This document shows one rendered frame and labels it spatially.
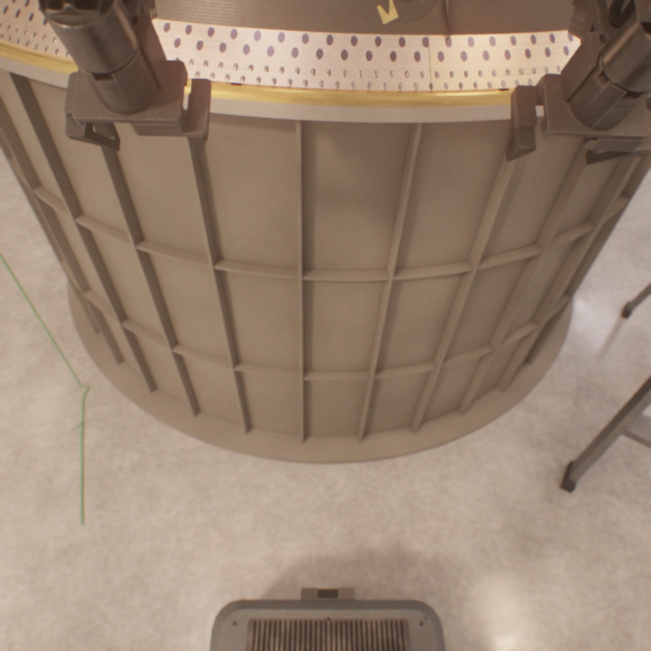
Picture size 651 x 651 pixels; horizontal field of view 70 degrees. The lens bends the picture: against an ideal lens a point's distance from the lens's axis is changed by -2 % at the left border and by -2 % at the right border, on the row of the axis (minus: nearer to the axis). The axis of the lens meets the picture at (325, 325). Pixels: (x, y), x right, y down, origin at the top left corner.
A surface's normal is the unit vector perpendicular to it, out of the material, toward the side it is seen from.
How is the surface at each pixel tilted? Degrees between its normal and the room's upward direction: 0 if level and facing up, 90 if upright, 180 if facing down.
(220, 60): 43
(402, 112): 90
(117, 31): 103
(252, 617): 0
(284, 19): 62
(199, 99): 30
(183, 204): 90
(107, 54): 117
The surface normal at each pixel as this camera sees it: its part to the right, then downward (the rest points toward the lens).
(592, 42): 0.03, -0.18
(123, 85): 0.37, 0.91
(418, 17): 0.09, 0.36
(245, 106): -0.12, 0.75
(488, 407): 0.04, -0.65
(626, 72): -0.69, 0.70
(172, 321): -0.39, 0.69
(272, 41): -0.05, 0.04
